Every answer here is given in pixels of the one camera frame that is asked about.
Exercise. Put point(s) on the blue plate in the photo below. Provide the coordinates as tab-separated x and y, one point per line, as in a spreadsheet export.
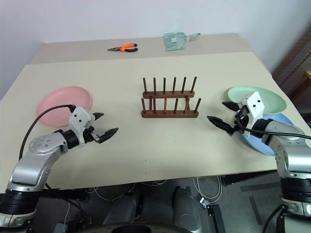
255	144

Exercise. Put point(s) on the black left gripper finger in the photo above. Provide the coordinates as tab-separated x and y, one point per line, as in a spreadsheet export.
99	116
109	134

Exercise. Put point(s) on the black table frame bar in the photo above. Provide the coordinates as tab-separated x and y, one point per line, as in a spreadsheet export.
63	194
247	179

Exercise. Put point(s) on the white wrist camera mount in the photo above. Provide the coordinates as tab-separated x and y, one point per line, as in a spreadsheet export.
79	117
253	103

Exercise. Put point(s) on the clear packet with teal item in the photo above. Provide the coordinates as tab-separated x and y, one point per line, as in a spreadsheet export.
173	41

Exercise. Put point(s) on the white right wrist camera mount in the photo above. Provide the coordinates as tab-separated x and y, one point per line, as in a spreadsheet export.
253	103

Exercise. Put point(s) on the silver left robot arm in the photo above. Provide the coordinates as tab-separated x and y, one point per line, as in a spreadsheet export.
36	155

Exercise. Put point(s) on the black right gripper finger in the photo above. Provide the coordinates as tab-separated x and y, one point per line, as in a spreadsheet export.
218	122
230	105

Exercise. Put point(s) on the dark grey rounded shape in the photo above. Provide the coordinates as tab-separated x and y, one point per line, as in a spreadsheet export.
124	206
185	208

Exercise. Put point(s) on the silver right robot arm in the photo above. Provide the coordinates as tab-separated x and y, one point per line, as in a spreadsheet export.
291	155

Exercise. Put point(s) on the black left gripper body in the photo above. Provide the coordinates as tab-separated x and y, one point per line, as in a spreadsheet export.
90	137

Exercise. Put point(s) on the brown wooden furniture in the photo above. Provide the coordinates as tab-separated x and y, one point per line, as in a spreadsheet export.
291	60

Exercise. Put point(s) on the green plate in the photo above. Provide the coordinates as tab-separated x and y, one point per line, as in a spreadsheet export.
274	99

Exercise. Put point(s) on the wooden dish rack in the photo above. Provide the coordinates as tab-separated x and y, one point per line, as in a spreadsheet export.
170	114

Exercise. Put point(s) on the black metal bracket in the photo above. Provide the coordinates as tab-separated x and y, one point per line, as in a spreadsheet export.
215	218

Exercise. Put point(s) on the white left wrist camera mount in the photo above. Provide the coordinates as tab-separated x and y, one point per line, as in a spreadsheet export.
79	117

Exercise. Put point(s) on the pink plate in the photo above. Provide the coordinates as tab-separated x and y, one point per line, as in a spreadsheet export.
58	102

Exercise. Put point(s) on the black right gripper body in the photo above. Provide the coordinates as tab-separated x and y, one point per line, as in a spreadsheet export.
239	128

